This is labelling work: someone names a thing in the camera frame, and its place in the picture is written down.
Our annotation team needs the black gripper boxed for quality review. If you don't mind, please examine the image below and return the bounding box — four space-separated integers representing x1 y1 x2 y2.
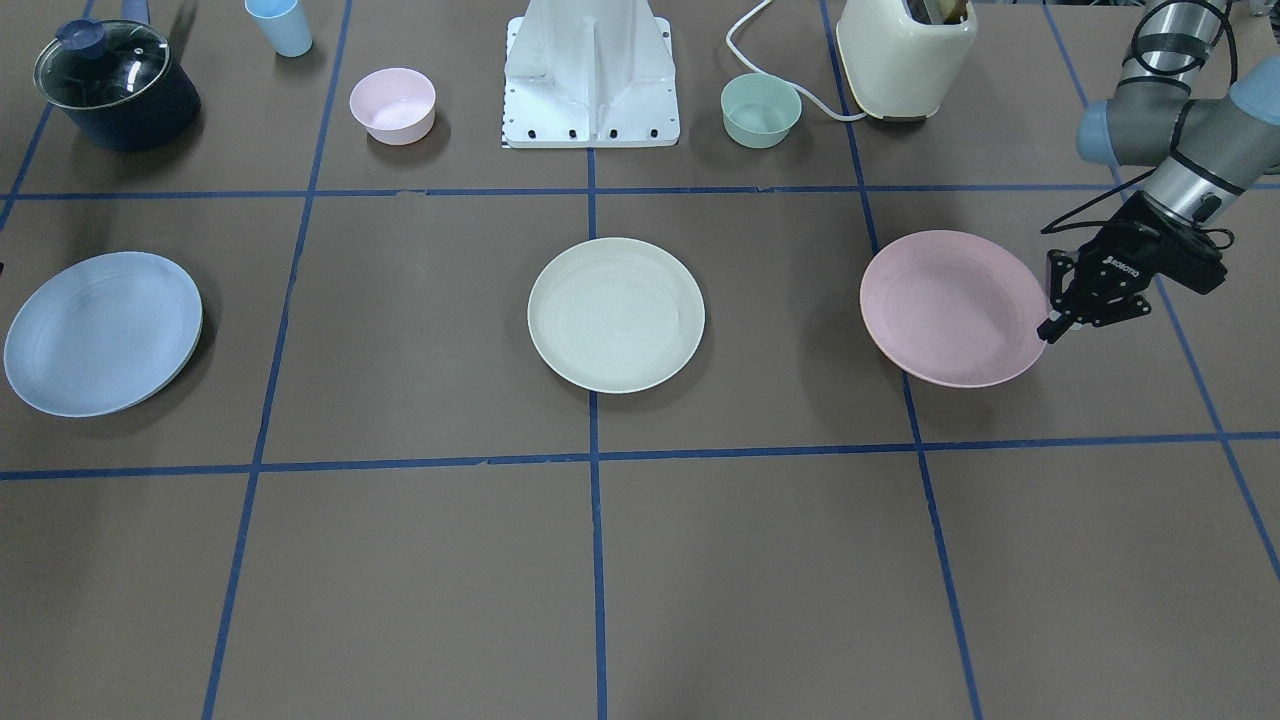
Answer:
1037 192 1228 345

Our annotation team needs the pink plate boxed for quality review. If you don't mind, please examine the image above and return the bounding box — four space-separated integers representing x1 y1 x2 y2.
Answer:
859 231 1050 389

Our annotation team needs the blue plate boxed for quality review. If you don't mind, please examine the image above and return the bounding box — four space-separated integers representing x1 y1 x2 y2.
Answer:
3 251 204 418

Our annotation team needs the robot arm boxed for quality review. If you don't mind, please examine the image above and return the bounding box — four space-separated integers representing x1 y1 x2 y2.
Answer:
1037 1 1279 343

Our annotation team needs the cream toaster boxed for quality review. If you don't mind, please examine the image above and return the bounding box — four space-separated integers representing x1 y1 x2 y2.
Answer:
835 1 979 122

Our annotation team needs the green bowl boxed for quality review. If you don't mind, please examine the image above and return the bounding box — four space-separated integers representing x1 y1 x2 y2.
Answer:
719 72 803 149

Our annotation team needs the cream white plate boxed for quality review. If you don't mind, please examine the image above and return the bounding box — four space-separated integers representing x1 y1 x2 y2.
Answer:
526 237 707 395

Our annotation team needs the pink bowl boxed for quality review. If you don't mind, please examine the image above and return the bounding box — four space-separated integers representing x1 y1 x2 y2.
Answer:
348 67 436 146

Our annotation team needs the light blue cup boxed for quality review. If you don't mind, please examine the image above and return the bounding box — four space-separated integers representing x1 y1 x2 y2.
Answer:
244 0 314 58

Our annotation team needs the dark blue pot with lid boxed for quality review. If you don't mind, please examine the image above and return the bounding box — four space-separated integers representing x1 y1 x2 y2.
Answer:
33 1 201 152

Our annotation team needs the white toaster cable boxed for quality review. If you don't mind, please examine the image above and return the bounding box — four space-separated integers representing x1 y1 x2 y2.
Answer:
724 0 867 123

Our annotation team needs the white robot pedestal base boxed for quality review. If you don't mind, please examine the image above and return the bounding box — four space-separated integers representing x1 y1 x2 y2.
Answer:
500 1 681 149

